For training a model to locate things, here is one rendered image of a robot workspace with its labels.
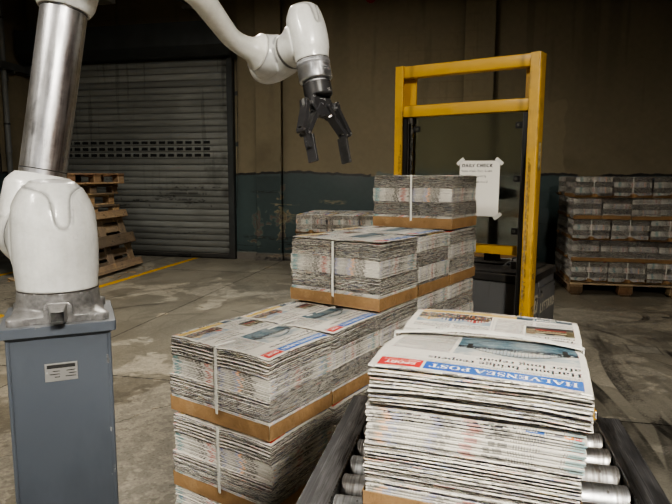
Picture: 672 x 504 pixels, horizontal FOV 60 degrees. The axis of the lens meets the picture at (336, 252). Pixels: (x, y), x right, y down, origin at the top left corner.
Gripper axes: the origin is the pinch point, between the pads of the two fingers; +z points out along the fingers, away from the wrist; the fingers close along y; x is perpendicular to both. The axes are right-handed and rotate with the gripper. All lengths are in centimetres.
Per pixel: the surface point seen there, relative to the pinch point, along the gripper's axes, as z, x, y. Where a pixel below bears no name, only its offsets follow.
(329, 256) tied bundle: 25, 36, 35
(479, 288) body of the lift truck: 53, 46, 163
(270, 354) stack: 48, 17, -17
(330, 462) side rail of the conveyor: 61, -26, -47
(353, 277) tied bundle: 33, 28, 36
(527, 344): 45, -59, -34
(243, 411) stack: 62, 27, -21
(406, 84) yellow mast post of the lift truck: -60, 60, 151
